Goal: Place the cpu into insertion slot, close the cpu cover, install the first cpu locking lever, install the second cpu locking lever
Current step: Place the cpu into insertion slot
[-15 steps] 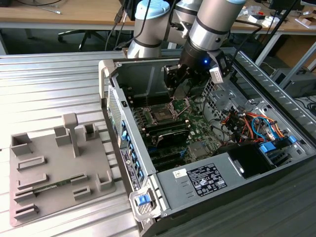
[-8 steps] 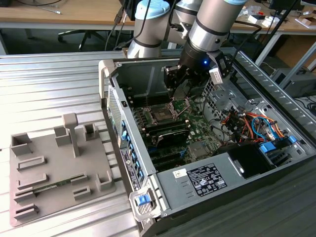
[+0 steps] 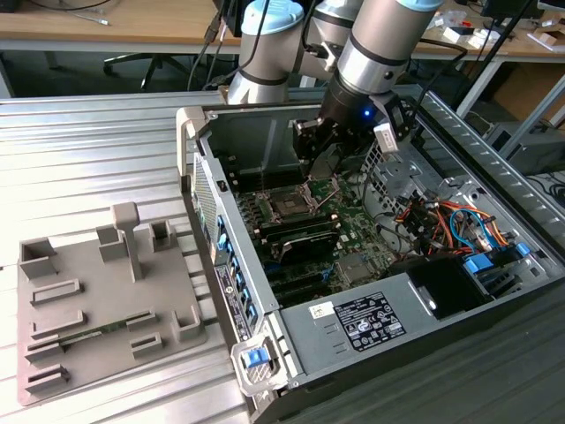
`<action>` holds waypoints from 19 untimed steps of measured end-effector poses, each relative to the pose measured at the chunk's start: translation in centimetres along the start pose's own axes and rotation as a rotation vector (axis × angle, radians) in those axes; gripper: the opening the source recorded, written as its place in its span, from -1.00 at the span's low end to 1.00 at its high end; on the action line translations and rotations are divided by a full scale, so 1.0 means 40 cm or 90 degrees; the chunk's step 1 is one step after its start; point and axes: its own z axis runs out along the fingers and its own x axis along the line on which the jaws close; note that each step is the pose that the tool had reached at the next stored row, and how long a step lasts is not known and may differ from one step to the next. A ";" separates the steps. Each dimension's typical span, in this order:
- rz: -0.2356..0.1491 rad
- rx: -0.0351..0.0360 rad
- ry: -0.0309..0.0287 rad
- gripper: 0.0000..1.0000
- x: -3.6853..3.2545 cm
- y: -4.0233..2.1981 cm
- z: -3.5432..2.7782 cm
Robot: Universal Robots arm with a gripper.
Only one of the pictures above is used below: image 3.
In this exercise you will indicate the silver CPU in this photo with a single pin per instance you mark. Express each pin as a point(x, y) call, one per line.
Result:
point(327, 162)

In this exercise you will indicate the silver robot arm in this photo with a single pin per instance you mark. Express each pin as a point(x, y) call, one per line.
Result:
point(379, 44)

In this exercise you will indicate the CPU socket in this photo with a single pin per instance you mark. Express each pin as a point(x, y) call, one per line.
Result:
point(287, 204)

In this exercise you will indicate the black expansion slot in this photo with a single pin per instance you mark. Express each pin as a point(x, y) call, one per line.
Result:
point(300, 277)

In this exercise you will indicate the perforated metal drive cage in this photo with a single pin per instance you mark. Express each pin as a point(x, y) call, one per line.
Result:
point(388, 199)

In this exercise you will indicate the open PC case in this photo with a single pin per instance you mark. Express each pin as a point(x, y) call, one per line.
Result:
point(247, 132)

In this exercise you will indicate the green motherboard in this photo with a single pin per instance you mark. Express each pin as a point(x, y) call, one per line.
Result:
point(353, 229)

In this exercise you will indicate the small white box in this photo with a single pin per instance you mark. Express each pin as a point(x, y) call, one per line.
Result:
point(452, 34)

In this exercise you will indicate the black graphics card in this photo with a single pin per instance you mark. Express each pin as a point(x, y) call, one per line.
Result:
point(304, 247)

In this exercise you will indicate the grey chipset heatsink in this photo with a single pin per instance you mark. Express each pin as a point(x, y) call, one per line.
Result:
point(355, 269)

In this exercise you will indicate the black slanted pole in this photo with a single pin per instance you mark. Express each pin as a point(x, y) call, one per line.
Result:
point(500, 37)

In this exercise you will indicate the wooden desk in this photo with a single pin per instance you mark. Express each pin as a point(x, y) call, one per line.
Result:
point(132, 22)
point(514, 46)

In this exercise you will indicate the grey computer box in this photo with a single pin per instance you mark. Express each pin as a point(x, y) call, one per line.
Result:
point(538, 150)

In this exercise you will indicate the black drive shroud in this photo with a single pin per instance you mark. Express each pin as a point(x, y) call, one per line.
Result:
point(441, 287)

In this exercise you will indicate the black office chair base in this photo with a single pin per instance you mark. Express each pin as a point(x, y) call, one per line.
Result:
point(154, 61)

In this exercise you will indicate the white barcode sticker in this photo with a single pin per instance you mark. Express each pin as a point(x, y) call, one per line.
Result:
point(321, 310)

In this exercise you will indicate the blue disk carrier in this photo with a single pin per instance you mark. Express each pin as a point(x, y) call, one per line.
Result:
point(479, 265)

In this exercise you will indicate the cardboard box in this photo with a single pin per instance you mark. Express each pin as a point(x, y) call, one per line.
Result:
point(552, 40)

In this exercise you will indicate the grey power supply unit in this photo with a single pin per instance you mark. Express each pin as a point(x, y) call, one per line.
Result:
point(309, 344)

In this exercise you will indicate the blue case latch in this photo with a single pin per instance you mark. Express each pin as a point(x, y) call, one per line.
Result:
point(255, 358)

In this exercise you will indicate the grey parts rack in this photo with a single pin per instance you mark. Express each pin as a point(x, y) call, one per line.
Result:
point(110, 300)

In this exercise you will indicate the green RAM stick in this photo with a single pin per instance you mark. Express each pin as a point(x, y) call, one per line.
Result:
point(106, 329)

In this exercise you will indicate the silver camera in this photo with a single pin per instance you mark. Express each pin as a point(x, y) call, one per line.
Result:
point(386, 139)

